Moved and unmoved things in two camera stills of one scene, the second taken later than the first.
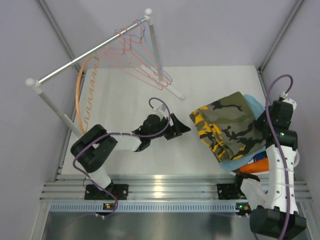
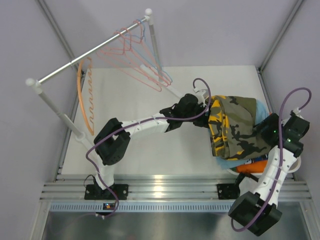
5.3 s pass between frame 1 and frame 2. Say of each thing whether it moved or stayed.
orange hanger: moved
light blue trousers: moved
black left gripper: moved
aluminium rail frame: stayed
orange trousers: stayed
